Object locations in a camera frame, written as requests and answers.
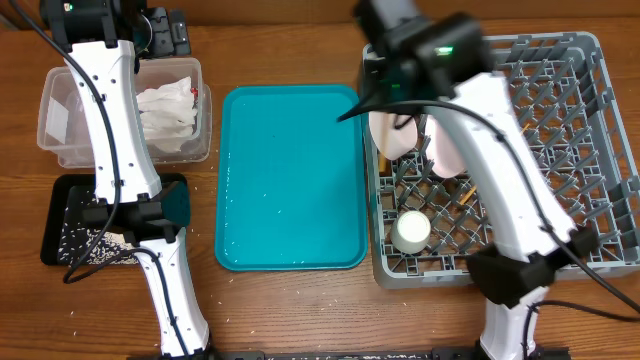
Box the white napkin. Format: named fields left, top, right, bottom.
left=136, top=77, right=198, bottom=153

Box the pile of rice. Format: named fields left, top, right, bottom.
left=58, top=184, right=139, bottom=265

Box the small pink bowl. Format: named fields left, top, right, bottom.
left=368, top=112, right=418, bottom=160

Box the wooden chopstick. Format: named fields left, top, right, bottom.
left=378, top=153, right=387, bottom=173
left=459, top=124, right=530, bottom=205

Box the large white plate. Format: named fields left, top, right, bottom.
left=425, top=115, right=466, bottom=179

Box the small white cup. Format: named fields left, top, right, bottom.
left=390, top=210, right=431, bottom=254

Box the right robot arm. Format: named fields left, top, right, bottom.
left=353, top=0, right=598, bottom=359

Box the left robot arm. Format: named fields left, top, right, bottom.
left=40, top=0, right=210, bottom=359

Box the clear plastic waste bin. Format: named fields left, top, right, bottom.
left=37, top=58, right=212, bottom=168

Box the grey dishwasher rack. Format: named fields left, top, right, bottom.
left=364, top=32, right=639, bottom=289

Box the teal serving tray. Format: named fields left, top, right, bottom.
left=215, top=85, right=368, bottom=272

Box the black plastic tray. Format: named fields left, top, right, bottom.
left=40, top=173, right=191, bottom=266

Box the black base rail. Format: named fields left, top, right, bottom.
left=127, top=345, right=571, bottom=360

